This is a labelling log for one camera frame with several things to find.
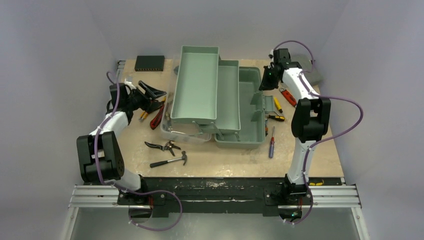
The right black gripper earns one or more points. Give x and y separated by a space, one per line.
267 83

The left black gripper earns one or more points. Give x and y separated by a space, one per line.
148 105

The red black utility knife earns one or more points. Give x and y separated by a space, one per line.
155 122

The yellow handled screwdriver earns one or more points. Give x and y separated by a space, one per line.
277 105

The small black yellow screwdriver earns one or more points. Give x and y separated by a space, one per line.
277 118

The black pruning shears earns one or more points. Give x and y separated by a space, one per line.
168 146

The translucent green tool box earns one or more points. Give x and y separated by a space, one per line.
215 99

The yellow handled pliers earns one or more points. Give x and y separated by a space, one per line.
143 116

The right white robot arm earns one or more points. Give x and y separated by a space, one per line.
310 121

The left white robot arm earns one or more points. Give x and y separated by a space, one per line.
100 158

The yellow black tool on base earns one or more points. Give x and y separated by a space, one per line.
317 183

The red adjustable wrench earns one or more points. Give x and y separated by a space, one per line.
288 96

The grey plastic case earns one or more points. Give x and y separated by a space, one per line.
313 76

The small black flat box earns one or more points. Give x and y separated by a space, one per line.
176 70

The blue red screwdriver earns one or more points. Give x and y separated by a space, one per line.
272 144

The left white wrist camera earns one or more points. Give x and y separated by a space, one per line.
128 81

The black network switch box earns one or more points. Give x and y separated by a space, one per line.
149 63

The black handled hammer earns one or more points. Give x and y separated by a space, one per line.
183 158

